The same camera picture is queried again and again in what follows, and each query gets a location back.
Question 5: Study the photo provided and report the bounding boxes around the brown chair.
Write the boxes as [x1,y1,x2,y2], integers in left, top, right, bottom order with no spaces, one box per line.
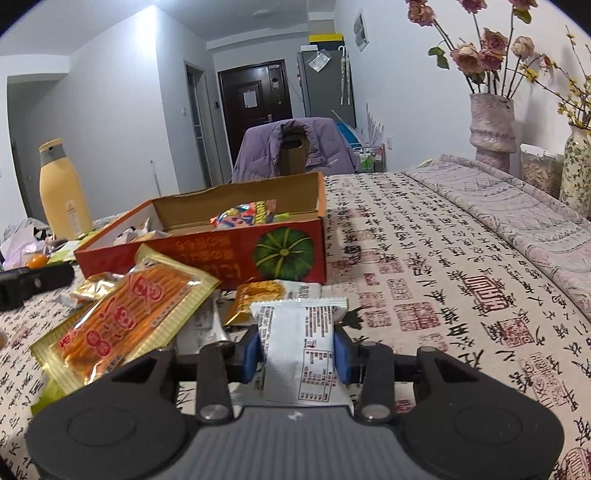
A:
[278,131,310,177]

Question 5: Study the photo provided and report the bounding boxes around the purple puffer jacket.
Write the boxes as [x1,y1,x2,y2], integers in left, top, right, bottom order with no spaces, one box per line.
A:
[231,117,361,183]

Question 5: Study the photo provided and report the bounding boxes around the grey refrigerator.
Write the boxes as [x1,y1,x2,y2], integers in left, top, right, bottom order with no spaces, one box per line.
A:
[296,46,357,127]

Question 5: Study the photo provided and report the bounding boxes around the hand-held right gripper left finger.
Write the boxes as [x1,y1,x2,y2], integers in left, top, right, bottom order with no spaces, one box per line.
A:
[134,331,264,424]

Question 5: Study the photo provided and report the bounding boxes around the white cracker packet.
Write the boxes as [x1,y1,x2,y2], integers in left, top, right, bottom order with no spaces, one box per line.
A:
[224,279,322,327]
[178,295,232,354]
[249,298,355,408]
[113,217,174,245]

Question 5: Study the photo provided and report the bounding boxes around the dried pink roses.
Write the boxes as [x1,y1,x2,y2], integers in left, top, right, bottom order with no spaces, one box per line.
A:
[406,0,555,100]

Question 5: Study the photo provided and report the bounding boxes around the red snack packet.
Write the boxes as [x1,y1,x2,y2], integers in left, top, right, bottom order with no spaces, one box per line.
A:
[210,198,278,230]

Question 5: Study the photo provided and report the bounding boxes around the pale green biscuit packet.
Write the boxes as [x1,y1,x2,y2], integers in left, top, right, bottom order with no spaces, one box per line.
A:
[48,240,90,264]

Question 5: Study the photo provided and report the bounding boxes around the dark entry door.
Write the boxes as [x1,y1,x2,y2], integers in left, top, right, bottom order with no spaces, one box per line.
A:
[217,59,294,176]

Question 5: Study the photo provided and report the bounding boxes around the grey interior door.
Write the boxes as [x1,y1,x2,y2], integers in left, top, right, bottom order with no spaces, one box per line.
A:
[185,62,214,188]

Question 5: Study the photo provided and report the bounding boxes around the floral patterned vase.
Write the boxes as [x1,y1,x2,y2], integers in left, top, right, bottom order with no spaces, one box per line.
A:
[558,124,591,215]

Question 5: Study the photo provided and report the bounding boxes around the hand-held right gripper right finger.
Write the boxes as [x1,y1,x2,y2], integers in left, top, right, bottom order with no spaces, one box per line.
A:
[333,330,467,424]

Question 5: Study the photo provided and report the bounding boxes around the yellow flower branches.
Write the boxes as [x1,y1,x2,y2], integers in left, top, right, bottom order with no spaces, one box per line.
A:
[522,25,591,127]

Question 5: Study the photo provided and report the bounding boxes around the orange cardboard box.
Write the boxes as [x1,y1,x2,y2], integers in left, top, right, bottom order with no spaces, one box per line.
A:
[74,172,328,292]

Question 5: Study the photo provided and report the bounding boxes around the wall electrical panel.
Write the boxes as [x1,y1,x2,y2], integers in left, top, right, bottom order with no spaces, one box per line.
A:
[352,11,371,51]

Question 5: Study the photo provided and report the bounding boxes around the lime green snack packet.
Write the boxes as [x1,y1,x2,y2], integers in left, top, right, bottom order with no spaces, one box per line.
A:
[28,376,68,418]

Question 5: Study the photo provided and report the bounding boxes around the pink ceramic vase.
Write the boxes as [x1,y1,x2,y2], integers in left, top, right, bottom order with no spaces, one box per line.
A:
[468,92,518,174]

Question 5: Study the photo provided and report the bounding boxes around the white slatted rack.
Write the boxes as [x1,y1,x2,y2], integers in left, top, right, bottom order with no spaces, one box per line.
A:
[362,104,386,151]

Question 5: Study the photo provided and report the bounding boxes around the patterned grey quilt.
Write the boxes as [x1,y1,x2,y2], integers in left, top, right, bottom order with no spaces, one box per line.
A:
[402,154,591,319]

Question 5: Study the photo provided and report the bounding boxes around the orange gold strip snack packet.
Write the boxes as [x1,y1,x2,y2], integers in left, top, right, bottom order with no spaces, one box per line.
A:
[30,244,221,397]

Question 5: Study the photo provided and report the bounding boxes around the white folded umbrella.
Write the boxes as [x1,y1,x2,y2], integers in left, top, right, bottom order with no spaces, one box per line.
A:
[337,45,352,106]

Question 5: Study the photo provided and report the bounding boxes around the white plastic bag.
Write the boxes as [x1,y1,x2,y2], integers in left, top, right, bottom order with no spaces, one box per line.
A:
[0,217,51,271]

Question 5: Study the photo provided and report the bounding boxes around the gold foil snack packet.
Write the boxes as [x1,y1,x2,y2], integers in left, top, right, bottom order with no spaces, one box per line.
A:
[71,272,126,306]

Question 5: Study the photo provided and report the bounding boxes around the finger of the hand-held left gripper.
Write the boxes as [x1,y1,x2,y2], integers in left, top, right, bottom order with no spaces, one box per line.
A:
[0,264,75,311]

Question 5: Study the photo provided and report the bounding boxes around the clear storage jar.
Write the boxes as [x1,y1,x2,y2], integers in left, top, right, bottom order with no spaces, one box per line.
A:
[519,143,565,199]

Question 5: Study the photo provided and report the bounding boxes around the yellow thermos bottle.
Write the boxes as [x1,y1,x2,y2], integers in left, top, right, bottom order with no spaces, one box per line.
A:
[39,137,95,241]

